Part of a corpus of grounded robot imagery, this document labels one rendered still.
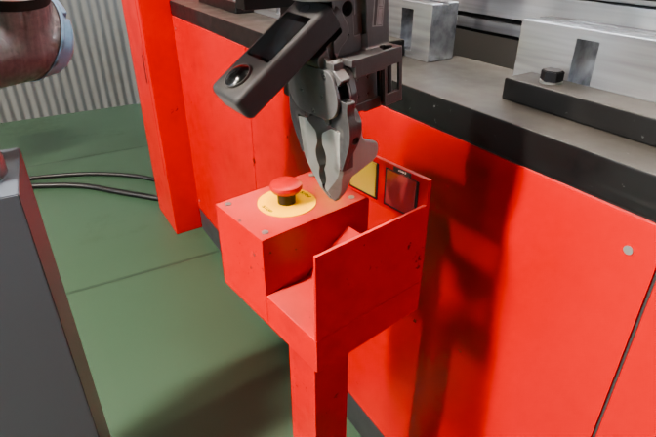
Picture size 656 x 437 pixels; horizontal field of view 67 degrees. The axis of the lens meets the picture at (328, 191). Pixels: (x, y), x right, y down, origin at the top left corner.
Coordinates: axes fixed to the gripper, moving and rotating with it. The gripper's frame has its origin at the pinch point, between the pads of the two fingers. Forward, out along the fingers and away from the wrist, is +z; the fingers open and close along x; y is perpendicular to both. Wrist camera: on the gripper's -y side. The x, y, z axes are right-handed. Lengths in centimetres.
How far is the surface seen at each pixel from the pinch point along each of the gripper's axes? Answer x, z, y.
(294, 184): 8.2, 3.1, 1.3
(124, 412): 63, 82, -22
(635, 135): -17.0, -1.6, 28.8
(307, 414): 4.1, 37.1, -4.0
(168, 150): 132, 50, 27
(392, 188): -0.2, 3.6, 9.2
